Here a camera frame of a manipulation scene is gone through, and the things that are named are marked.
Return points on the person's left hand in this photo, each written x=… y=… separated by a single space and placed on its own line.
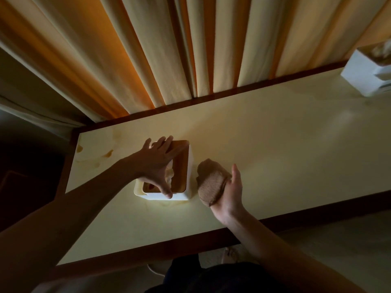
x=151 y=163

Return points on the person's right hand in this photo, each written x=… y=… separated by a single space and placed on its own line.
x=230 y=201

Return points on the person's left thumb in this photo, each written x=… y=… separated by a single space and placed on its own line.
x=163 y=185

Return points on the person's right thumb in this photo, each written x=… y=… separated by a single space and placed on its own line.
x=236 y=178

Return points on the person's left little finger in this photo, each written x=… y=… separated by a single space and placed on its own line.
x=148 y=144

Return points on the person's left middle finger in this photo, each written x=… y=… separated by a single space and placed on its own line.
x=168 y=143

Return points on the white tissue box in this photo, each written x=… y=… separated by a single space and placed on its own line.
x=184 y=180

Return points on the brown cloth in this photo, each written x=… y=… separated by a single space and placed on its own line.
x=212 y=181

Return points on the person's left forearm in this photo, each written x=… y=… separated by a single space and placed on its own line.
x=61 y=222

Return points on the person's right forearm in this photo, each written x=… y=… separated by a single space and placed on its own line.
x=284 y=257

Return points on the white tissue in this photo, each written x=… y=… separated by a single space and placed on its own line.
x=169 y=176

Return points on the cream pleated curtain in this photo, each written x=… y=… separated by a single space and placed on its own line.
x=171 y=45

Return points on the person's dark trousers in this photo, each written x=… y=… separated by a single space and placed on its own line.
x=213 y=277

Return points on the white plastic container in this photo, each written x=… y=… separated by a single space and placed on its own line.
x=363 y=73

